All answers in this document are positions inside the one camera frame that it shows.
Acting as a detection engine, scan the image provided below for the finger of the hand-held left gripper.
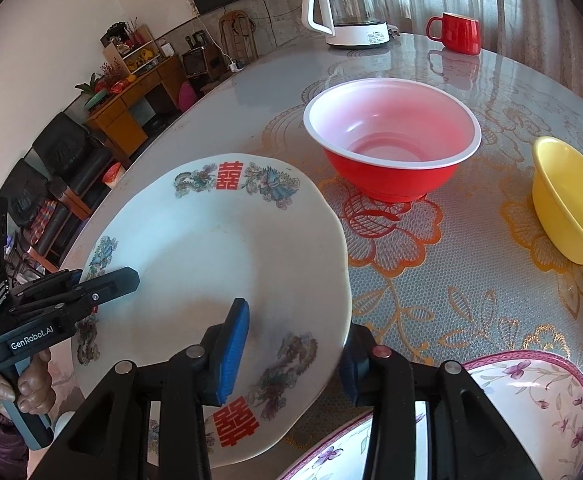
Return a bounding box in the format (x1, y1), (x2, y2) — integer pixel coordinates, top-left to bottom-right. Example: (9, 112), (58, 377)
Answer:
(9, 269), (85, 301)
(72, 266), (141, 311)

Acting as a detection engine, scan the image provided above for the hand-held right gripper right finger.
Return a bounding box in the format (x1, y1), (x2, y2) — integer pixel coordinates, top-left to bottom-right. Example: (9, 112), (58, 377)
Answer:
(338, 322), (542, 480)

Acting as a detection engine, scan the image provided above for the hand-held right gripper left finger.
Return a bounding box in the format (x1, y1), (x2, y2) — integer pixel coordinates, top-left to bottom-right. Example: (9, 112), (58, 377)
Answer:
(42, 297), (252, 480)

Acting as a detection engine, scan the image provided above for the white floral enamel plate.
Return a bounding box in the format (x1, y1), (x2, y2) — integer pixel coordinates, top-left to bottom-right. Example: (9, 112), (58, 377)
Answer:
(72, 152), (351, 470)

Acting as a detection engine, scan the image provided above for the floral bowl with pink rim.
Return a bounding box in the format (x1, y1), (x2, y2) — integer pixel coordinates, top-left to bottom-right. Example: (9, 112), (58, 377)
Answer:
(274, 350), (583, 480)

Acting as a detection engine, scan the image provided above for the person's left hand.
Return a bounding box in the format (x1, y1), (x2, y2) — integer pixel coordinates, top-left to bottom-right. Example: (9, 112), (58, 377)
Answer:
(0, 347), (58, 417)

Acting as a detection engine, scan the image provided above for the orange floral lace table cover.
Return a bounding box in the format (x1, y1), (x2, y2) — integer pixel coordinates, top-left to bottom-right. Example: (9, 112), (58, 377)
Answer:
(262, 45), (583, 376)

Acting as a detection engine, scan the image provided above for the black leather sofa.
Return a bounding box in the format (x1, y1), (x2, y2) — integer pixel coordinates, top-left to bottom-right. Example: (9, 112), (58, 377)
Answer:
(0, 112), (117, 271)

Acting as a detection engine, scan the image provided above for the wooden desk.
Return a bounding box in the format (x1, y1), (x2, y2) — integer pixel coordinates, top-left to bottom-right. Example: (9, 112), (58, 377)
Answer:
(84, 55), (187, 161)

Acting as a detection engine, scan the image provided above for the red plastic bowl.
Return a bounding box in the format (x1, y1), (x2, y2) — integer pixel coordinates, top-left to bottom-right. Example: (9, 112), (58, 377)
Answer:
(303, 78), (482, 203)

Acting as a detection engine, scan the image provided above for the pink bag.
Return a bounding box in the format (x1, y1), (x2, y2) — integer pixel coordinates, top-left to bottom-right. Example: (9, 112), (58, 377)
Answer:
(178, 80), (201, 112)

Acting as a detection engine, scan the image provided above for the flower arrangement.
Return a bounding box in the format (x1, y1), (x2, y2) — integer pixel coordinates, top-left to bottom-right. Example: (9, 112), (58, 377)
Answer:
(104, 19), (141, 47)

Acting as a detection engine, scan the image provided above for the yellow plastic bowl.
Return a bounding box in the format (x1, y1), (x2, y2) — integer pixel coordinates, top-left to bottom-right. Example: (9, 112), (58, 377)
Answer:
(531, 136), (583, 265)

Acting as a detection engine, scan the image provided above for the wooden chair with curved back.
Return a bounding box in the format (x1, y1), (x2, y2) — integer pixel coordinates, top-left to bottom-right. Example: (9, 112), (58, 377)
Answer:
(219, 10), (260, 61)

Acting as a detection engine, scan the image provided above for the white glass electric kettle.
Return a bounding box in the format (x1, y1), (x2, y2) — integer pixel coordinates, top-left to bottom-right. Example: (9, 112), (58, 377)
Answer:
(301, 0), (392, 48)

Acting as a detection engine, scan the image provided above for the red mug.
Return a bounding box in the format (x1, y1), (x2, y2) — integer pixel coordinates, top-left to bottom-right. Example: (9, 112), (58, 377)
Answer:
(425, 11), (482, 56)

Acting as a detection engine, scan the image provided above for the beige patterned curtain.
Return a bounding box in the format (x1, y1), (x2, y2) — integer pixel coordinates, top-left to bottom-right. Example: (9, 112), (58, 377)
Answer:
(366, 0), (583, 116)

